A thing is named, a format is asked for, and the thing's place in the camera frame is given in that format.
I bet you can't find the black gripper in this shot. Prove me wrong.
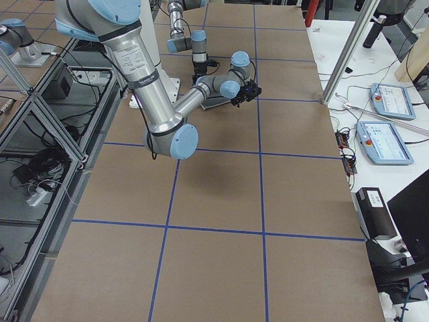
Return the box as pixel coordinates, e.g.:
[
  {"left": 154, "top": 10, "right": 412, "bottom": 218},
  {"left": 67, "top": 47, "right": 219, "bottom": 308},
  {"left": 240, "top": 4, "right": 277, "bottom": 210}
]
[
  {"left": 192, "top": 60, "right": 218, "bottom": 84},
  {"left": 231, "top": 80, "right": 262, "bottom": 106}
]

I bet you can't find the pink towel with grey back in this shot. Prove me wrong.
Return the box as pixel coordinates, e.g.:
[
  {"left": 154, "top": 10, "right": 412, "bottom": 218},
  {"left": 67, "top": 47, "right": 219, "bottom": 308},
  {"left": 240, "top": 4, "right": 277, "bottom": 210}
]
[{"left": 200, "top": 96, "right": 231, "bottom": 110}]

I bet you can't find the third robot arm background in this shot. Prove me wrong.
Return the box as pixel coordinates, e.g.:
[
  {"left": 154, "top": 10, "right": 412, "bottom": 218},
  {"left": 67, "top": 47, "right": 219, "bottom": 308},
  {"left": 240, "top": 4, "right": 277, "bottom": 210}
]
[{"left": 1, "top": 18, "right": 56, "bottom": 68}]

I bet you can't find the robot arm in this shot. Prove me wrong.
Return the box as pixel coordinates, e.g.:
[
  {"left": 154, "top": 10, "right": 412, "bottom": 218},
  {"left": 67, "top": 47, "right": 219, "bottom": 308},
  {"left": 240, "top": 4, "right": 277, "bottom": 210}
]
[
  {"left": 56, "top": 1, "right": 261, "bottom": 160},
  {"left": 167, "top": 0, "right": 220, "bottom": 83}
]

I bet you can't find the metal rod on desk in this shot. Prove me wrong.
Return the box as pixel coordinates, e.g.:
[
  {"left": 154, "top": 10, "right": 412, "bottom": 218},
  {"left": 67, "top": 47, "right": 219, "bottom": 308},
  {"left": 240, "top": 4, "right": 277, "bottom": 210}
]
[{"left": 334, "top": 93, "right": 429, "bottom": 137}]

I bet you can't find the small orange circuit board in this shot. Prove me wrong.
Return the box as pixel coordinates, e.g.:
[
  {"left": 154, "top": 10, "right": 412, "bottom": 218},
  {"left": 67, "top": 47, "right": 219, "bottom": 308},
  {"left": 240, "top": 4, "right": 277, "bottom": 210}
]
[{"left": 335, "top": 131, "right": 357, "bottom": 177}]

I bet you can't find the lower teach pendant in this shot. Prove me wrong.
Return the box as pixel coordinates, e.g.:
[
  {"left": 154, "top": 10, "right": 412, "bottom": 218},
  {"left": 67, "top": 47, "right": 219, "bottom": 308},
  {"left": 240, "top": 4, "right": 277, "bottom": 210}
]
[{"left": 356, "top": 121, "right": 414, "bottom": 166}]

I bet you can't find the teach pendant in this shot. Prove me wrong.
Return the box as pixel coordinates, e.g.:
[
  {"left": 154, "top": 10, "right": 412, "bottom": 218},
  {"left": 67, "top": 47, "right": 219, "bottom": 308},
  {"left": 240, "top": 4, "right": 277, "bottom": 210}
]
[
  {"left": 370, "top": 83, "right": 416, "bottom": 121},
  {"left": 356, "top": 121, "right": 414, "bottom": 166}
]

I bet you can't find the black cylinder on desk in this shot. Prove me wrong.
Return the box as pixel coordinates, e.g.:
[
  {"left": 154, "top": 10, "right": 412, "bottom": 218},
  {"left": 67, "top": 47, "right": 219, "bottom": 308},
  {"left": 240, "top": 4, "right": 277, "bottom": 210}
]
[{"left": 363, "top": 15, "right": 387, "bottom": 49}]

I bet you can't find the upper teach pendant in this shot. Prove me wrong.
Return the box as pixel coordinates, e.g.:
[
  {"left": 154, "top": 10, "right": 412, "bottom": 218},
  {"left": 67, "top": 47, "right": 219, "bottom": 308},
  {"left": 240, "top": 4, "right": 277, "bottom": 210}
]
[{"left": 370, "top": 83, "right": 416, "bottom": 121}]

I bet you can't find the wooden beam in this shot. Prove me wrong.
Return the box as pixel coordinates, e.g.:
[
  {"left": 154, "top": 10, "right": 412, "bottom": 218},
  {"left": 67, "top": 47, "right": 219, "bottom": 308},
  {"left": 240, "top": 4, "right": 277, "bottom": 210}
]
[{"left": 394, "top": 27, "right": 428, "bottom": 83}]

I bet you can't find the black box with label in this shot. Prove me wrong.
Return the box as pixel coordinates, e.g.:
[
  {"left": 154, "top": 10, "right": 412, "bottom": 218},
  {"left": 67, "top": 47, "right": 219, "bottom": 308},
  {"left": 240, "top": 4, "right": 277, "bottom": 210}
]
[{"left": 355, "top": 187, "right": 397, "bottom": 240}]

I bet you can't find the black monitor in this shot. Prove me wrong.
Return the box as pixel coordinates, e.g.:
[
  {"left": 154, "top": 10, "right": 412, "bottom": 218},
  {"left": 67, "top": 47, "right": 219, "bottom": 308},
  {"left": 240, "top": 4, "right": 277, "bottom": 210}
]
[{"left": 387, "top": 171, "right": 428, "bottom": 260}]

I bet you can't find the black power adapter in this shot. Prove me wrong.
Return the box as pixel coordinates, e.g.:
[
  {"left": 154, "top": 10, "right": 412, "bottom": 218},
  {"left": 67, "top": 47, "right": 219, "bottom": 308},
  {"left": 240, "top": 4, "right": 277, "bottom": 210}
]
[{"left": 13, "top": 164, "right": 34, "bottom": 184}]

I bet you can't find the white power strip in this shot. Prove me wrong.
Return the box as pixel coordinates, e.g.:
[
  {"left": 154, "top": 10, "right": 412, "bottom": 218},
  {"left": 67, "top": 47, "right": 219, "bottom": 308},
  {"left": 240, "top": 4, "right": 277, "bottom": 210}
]
[{"left": 26, "top": 187, "right": 48, "bottom": 207}]

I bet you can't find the aluminium frame post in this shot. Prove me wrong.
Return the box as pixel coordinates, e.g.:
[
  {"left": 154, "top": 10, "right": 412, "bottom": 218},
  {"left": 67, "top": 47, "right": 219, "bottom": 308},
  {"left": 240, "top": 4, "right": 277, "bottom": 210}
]
[{"left": 320, "top": 0, "right": 380, "bottom": 105}]

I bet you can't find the aluminium frame rack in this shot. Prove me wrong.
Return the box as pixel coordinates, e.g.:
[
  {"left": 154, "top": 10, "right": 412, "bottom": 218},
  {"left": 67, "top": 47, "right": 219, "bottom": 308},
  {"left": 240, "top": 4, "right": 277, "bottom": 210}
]
[{"left": 1, "top": 40, "right": 121, "bottom": 321}]

